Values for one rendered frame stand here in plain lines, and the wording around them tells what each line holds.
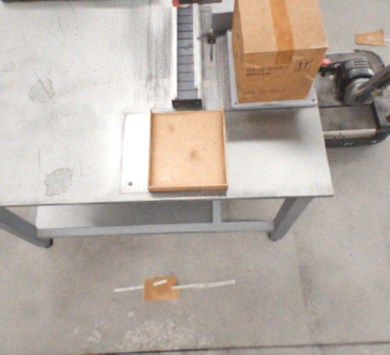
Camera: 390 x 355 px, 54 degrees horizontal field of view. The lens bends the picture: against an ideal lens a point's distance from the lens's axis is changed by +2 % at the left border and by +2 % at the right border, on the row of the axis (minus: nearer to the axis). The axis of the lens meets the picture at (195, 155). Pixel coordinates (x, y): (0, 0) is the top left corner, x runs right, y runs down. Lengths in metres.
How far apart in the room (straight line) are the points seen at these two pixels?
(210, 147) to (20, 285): 1.33
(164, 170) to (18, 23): 0.90
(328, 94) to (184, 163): 1.13
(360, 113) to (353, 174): 0.34
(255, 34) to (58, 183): 0.79
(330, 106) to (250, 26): 1.03
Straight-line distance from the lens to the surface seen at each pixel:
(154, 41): 1.58
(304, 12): 1.28
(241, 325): 2.01
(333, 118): 2.14
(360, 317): 2.12
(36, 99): 1.54
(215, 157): 1.28
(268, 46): 1.17
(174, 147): 1.30
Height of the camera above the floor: 2.00
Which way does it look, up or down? 65 degrees down
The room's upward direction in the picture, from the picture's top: 5 degrees counter-clockwise
